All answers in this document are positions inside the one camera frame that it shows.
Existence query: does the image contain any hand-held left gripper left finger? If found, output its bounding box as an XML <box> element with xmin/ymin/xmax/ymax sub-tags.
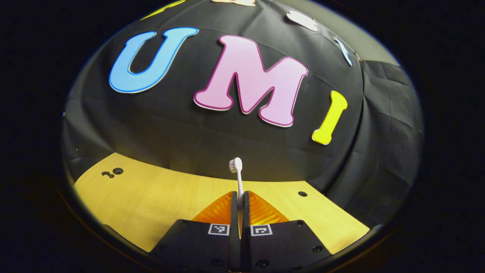
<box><xmin>149</xmin><ymin>190</ymin><xmax>240</xmax><ymax>272</ymax></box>

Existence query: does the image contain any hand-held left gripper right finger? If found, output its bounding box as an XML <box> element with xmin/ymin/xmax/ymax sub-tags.
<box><xmin>242</xmin><ymin>190</ymin><xmax>335</xmax><ymax>272</ymax></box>

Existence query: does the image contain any white toothbrush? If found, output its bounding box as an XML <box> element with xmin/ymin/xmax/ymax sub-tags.
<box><xmin>228</xmin><ymin>157</ymin><xmax>245</xmax><ymax>237</ymax></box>

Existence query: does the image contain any wooden desktop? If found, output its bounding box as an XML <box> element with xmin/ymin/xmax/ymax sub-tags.
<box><xmin>74</xmin><ymin>152</ymin><xmax>371</xmax><ymax>255</ymax></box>

